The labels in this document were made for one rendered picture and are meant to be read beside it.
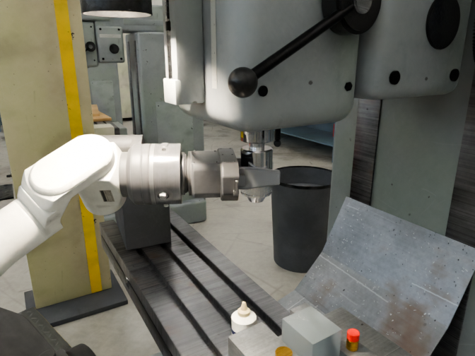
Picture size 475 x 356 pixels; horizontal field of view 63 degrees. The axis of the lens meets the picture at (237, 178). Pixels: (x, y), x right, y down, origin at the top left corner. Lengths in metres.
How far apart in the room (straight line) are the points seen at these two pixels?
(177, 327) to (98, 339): 1.52
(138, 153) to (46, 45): 1.68
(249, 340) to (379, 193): 0.47
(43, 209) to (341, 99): 0.40
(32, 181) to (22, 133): 1.68
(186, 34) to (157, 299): 0.56
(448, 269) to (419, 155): 0.22
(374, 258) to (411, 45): 0.48
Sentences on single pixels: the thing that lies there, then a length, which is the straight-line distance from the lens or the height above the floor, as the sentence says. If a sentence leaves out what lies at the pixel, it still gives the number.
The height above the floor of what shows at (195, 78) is 1.37.
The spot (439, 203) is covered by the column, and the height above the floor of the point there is 1.13.
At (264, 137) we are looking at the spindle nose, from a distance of 0.55.
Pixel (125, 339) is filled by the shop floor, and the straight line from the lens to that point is 2.25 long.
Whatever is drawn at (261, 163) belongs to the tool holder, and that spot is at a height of 1.25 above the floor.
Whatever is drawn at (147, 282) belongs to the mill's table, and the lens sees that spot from 0.92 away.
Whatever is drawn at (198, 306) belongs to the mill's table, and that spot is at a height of 0.91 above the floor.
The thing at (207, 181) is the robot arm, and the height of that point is 1.23.
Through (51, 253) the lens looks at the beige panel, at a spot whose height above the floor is 0.35.
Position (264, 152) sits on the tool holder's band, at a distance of 0.55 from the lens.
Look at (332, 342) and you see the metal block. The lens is 0.56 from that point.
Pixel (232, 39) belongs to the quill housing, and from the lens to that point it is 0.44.
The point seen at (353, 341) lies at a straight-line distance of 0.57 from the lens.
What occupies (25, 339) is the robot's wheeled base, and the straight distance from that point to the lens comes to 1.44.
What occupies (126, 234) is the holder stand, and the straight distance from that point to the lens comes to 1.05.
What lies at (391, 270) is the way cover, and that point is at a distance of 0.87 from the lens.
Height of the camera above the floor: 1.40
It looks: 18 degrees down
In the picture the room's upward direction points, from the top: straight up
